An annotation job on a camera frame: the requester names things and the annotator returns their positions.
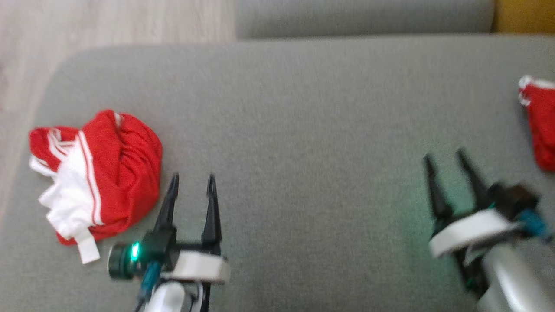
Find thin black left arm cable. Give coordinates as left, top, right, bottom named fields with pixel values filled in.
left=191, top=282, right=213, bottom=312

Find red shirt white sleeves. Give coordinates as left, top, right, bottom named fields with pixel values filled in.
left=28, top=109, right=163, bottom=265

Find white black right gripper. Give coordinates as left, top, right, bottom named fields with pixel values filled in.
left=424, top=148, right=522, bottom=260

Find large grey sofa seat cushion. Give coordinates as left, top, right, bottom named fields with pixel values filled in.
left=0, top=35, right=555, bottom=312

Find small grey sofa cushion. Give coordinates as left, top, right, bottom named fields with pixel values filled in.
left=234, top=0, right=496, bottom=39

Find yellow cushion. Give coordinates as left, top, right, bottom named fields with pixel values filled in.
left=492, top=0, right=555, bottom=35

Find red mesh shorts white stripe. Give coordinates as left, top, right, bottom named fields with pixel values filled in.
left=518, top=75, right=555, bottom=172

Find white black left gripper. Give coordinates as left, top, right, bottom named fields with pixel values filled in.
left=141, top=172, right=231, bottom=285

